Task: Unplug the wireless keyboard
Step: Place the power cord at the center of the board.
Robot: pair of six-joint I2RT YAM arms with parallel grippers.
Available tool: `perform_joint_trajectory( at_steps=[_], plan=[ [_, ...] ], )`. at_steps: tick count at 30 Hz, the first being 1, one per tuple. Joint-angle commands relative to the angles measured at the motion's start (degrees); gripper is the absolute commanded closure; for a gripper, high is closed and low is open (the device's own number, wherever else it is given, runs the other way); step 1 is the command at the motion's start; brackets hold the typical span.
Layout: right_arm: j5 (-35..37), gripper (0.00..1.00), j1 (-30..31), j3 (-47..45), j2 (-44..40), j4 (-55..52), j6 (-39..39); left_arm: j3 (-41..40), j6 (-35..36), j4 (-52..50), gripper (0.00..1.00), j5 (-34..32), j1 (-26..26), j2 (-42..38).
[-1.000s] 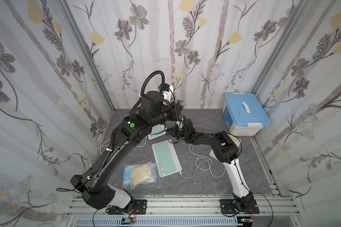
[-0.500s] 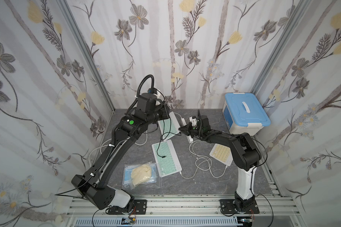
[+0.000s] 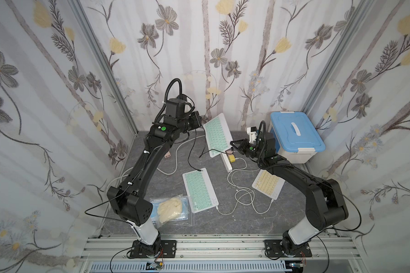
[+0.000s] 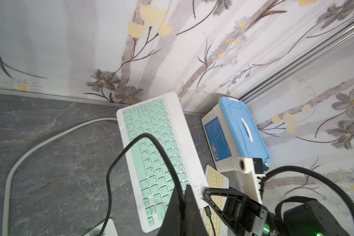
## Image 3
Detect yellow charger plug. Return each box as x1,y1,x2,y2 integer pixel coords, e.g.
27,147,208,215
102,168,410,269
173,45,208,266
228,155,236,163

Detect green wireless keyboard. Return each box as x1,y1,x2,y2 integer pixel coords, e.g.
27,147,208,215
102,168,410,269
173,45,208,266
182,168,219,213
203,113,233,158

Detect white power strip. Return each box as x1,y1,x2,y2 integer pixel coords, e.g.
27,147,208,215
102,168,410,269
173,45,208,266
220,152,233,173

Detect black charging cable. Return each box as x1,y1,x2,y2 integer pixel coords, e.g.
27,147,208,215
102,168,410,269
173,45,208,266
187,127,233,171

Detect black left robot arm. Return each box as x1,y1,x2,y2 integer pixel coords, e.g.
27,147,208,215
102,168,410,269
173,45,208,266
107,95,202,258

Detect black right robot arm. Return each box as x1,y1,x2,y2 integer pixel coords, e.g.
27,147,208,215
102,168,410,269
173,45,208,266
230,133,349,258

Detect blue lid storage box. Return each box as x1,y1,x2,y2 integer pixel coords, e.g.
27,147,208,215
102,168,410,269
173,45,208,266
269,111,326,164

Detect bagged blue masks and gloves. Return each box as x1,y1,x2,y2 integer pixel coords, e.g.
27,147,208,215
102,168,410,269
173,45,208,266
150,195,194,228

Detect yellow wireless keyboard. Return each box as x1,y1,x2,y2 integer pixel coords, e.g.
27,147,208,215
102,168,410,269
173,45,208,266
252,170,285,200

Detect white power strip cord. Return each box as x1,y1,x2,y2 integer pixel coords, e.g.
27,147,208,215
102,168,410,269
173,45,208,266
104,134,207,199

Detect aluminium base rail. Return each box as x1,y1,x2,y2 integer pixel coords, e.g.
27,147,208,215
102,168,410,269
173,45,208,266
77,234,368,273

